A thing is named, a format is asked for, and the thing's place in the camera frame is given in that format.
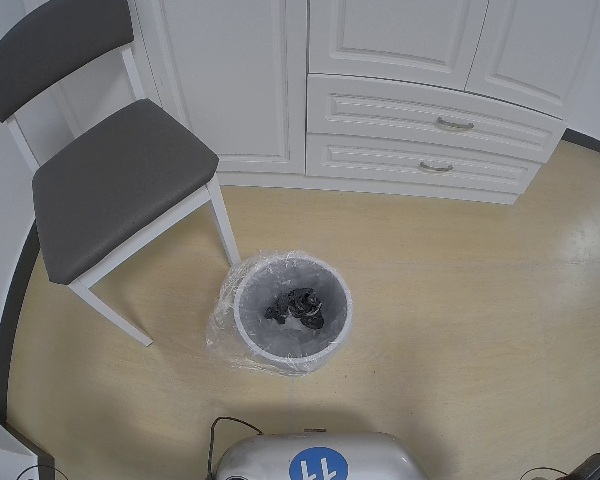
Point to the white wardrobe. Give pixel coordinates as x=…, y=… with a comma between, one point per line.
x=390, y=18

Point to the white trash bin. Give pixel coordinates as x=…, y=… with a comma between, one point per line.
x=280, y=360

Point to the clear plastic bag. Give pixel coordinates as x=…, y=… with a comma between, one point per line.
x=220, y=328

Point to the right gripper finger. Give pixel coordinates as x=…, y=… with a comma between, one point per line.
x=590, y=468

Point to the white chair dark grey seat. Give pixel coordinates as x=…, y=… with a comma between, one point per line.
x=120, y=178

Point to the black plastic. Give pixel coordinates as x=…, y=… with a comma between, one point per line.
x=300, y=299

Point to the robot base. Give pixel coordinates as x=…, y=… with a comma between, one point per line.
x=260, y=458

